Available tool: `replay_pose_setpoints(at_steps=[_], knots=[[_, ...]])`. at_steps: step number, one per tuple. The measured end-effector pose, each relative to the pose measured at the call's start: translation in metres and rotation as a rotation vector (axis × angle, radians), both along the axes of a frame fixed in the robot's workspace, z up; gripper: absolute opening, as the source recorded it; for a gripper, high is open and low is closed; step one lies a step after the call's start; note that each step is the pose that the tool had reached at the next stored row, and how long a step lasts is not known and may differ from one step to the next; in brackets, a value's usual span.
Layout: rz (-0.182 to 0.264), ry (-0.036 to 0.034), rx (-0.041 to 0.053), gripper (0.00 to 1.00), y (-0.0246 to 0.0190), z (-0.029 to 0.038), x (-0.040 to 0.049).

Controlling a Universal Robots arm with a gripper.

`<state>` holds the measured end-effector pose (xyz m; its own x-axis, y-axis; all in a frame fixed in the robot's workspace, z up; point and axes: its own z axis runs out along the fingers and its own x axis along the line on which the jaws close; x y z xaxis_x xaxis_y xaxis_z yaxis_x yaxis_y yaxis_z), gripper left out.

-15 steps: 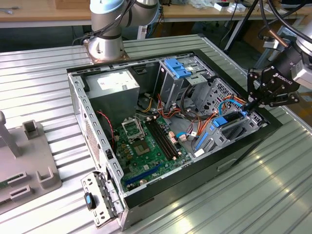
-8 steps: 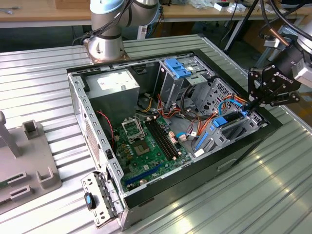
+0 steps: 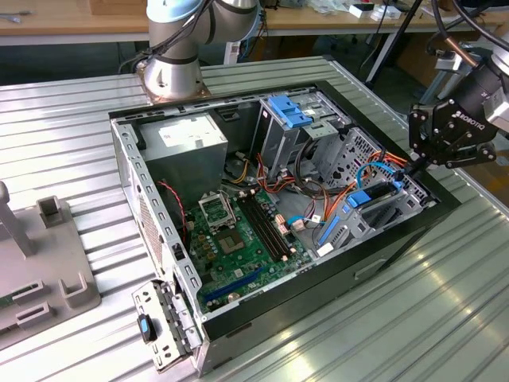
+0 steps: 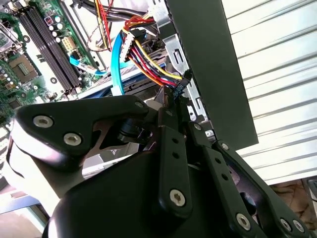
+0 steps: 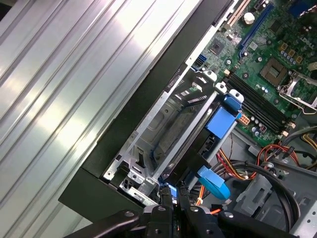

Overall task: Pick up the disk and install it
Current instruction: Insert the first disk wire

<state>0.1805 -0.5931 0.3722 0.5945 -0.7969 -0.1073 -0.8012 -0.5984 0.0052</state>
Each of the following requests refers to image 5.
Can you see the grey metal disk bay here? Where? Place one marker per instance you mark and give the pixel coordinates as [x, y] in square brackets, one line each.
[148, 116]

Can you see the black open PC case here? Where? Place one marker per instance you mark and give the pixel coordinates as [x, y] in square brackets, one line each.
[158, 79]

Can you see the hard disk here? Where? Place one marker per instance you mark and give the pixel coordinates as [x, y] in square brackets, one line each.
[220, 121]

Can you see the black RAM slot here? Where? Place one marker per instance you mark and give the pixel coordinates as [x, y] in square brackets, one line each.
[258, 104]
[263, 99]

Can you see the square brown chipset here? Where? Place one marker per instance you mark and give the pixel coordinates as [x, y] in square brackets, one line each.
[273, 70]

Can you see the silver coin battery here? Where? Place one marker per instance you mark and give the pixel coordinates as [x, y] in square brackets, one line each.
[248, 18]

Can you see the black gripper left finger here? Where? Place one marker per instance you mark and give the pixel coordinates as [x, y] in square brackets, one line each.
[158, 223]

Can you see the green motherboard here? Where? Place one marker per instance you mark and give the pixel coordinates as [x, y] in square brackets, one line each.
[267, 53]

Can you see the beige expansion slot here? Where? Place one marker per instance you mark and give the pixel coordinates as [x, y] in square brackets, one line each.
[236, 15]

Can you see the CPU socket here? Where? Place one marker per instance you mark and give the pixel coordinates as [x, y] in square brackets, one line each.
[301, 86]

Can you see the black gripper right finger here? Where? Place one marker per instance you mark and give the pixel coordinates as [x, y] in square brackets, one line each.
[198, 223]

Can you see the blue expansion slot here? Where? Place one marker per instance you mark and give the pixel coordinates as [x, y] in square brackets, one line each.
[255, 24]

